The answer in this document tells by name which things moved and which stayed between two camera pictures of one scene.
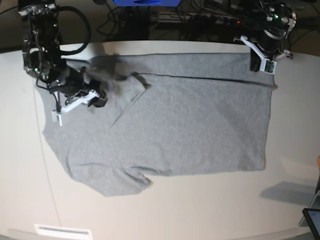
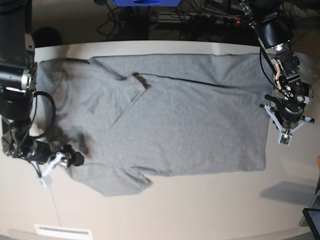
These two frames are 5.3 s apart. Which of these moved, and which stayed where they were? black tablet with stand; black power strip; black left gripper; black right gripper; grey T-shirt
Moved: black right gripper; black left gripper
Stayed: grey T-shirt; black power strip; black tablet with stand
